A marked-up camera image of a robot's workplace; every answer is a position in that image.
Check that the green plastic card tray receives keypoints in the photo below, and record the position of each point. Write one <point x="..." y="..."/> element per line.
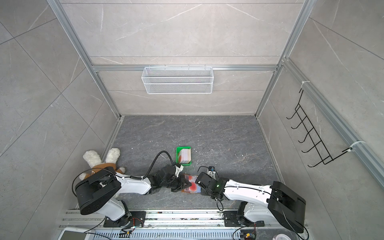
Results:
<point x="177" y="152"/>

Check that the white wire mesh basket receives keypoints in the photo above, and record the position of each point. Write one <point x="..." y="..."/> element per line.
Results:
<point x="178" y="80"/>

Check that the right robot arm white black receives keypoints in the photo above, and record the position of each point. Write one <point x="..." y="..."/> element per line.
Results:
<point x="272" y="204"/>

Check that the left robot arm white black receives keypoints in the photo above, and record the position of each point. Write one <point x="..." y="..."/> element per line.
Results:
<point x="98" y="192"/>

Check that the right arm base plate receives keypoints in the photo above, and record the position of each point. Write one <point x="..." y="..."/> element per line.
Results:
<point x="234" y="219"/>

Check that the white device at bottom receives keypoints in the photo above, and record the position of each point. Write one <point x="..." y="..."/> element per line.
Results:
<point x="70" y="233"/>

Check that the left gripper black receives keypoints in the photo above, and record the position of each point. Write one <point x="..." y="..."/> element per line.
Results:
<point x="183" y="184"/>

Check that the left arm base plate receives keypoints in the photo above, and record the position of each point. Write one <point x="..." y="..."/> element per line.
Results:
<point x="126" y="219"/>

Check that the stack of credit cards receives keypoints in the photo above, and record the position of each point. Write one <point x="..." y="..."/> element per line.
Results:
<point x="184" y="156"/>

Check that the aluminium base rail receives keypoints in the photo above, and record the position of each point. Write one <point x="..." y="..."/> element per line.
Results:
<point x="173" y="225"/>

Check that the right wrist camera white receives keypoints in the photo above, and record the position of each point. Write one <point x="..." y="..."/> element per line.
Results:
<point x="211" y="172"/>

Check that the brown leather card holder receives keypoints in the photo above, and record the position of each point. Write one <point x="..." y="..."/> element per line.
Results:
<point x="185" y="190"/>

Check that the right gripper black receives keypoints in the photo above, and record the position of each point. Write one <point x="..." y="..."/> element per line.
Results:
<point x="203" y="193"/>

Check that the white brown plush toy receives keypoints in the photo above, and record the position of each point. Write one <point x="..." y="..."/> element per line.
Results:
<point x="95" y="162"/>

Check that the black wire hook rack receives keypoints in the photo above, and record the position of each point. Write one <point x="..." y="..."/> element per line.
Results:
<point x="313" y="135"/>

